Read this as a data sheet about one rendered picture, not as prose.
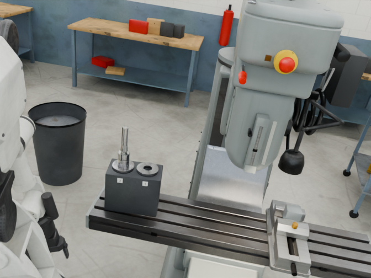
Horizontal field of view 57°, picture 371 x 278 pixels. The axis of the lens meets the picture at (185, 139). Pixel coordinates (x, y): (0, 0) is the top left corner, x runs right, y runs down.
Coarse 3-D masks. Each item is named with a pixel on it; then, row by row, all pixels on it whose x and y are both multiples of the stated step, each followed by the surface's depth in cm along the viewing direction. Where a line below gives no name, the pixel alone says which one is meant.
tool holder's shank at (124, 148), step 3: (123, 126) 132; (126, 126) 132; (123, 129) 130; (126, 129) 131; (123, 132) 131; (126, 132) 131; (123, 135) 132; (126, 135) 132; (123, 138) 132; (126, 138) 133; (123, 141) 133; (126, 141) 133; (123, 144) 134; (126, 144) 134; (120, 147) 135; (123, 147) 134; (126, 147) 135; (120, 150) 135; (123, 150) 134; (126, 150) 135
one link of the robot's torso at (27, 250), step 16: (16, 224) 94; (32, 224) 94; (16, 240) 90; (32, 240) 95; (0, 256) 79; (16, 256) 82; (32, 256) 98; (48, 256) 98; (0, 272) 83; (16, 272) 84; (32, 272) 86; (48, 272) 99
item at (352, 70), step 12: (348, 48) 136; (336, 60) 139; (348, 60) 128; (360, 60) 127; (336, 72) 136; (348, 72) 130; (360, 72) 129; (336, 84) 133; (348, 84) 132; (336, 96) 135; (348, 96) 134
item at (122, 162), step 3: (129, 156) 137; (120, 159) 136; (123, 159) 136; (126, 159) 136; (129, 159) 138; (120, 162) 136; (123, 162) 136; (126, 162) 137; (120, 165) 137; (123, 165) 137; (126, 165) 138
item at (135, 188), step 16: (112, 160) 144; (112, 176) 135; (128, 176) 135; (144, 176) 137; (160, 176) 138; (112, 192) 139; (128, 192) 139; (144, 192) 138; (112, 208) 143; (128, 208) 143; (144, 208) 143
